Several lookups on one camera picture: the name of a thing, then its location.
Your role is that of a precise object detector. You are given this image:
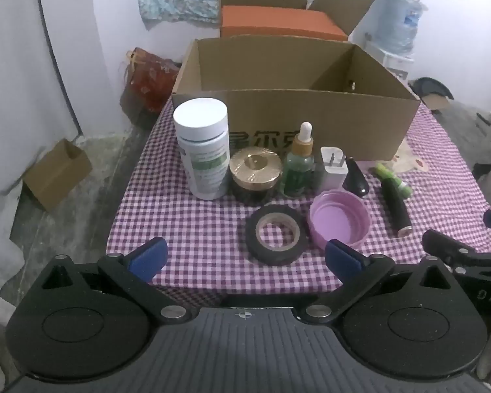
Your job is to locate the small green tube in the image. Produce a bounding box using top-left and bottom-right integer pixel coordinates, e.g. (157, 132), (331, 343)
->
(374, 163), (413, 198)

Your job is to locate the purple plastic lid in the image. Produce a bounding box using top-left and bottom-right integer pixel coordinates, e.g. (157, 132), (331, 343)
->
(308, 190), (372, 248)

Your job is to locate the small cardboard box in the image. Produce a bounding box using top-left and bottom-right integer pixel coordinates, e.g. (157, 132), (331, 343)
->
(22, 138), (94, 213)

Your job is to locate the clear water jug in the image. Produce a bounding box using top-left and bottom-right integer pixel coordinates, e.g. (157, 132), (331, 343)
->
(366, 0), (428, 56)

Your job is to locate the black tape roll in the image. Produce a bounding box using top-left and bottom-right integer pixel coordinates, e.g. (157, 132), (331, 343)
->
(245, 205), (309, 266)

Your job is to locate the purple checkered tablecloth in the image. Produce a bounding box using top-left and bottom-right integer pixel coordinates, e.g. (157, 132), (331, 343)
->
(106, 98), (491, 295)

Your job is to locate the green dropper bottle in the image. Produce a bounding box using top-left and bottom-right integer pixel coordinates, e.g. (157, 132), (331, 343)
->
(280, 122), (316, 197)

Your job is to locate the brown cardboard box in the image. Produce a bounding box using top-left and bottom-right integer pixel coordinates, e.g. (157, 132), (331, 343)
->
(171, 37), (422, 162)

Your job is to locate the black round object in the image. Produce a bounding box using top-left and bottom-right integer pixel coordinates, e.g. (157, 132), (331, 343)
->
(409, 77), (451, 100)

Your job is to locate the red gift bag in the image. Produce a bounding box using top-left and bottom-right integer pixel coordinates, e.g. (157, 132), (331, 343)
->
(120, 47), (181, 115)

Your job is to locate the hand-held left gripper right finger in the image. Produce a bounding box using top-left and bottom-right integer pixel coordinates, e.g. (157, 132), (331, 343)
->
(303, 238), (455, 324)

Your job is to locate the small cardboard piece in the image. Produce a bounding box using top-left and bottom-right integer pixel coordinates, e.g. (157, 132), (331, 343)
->
(421, 94), (453, 113)

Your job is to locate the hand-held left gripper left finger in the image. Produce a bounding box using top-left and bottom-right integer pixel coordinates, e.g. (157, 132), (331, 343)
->
(41, 236), (191, 323)

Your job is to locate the black wall cable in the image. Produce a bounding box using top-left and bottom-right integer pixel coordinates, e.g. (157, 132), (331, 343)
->
(33, 0), (83, 136)

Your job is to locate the white pill bottle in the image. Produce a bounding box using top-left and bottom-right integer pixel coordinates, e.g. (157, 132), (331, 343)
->
(173, 98), (230, 200)

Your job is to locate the black teardrop-shaped object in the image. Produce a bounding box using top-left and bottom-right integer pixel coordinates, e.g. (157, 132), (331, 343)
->
(344, 156), (371, 196)

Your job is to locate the white charger plug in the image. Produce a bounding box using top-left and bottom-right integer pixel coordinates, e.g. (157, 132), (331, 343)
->
(317, 146), (348, 191)

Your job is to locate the black cylindrical tube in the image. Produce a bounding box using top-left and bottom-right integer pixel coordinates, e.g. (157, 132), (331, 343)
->
(381, 180), (412, 238)

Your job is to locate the gold-lid dark jar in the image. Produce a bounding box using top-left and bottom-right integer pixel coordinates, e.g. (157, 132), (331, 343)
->
(229, 146), (283, 205)

